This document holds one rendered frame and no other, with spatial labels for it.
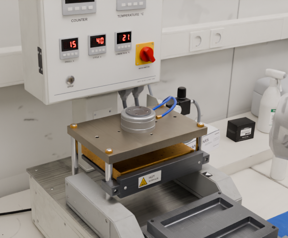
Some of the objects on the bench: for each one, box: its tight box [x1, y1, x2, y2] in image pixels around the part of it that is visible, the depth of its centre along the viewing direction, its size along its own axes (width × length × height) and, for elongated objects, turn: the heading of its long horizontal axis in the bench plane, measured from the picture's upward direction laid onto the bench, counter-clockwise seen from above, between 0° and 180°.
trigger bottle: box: [257, 68, 287, 133], centre depth 178 cm, size 9×8×25 cm
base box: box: [29, 174, 91, 238], centre depth 115 cm, size 54×38×17 cm
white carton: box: [184, 120, 220, 153], centre depth 162 cm, size 12×23×7 cm, turn 132°
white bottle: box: [270, 154, 288, 180], centre depth 154 cm, size 5×5×14 cm
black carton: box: [226, 117, 255, 143], centre depth 174 cm, size 6×9×7 cm
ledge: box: [207, 111, 273, 175], centre depth 178 cm, size 30×84×4 cm, turn 122°
